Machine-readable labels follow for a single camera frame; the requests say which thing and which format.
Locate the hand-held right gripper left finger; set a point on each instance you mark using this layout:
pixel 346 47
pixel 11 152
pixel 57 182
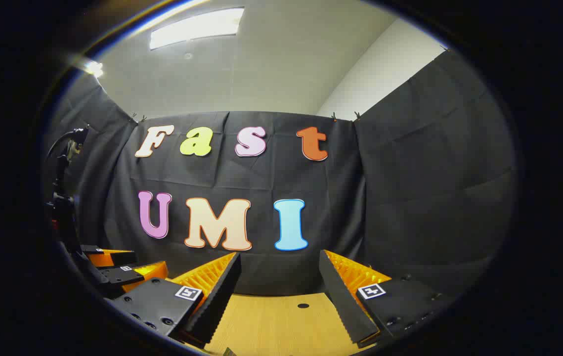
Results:
pixel 217 304

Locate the small ceiling light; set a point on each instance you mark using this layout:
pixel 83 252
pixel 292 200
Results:
pixel 93 67

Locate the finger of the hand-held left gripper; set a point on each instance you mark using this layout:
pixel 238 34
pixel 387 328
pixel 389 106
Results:
pixel 113 258
pixel 135 274

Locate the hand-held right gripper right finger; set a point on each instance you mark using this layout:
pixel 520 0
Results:
pixel 345 306

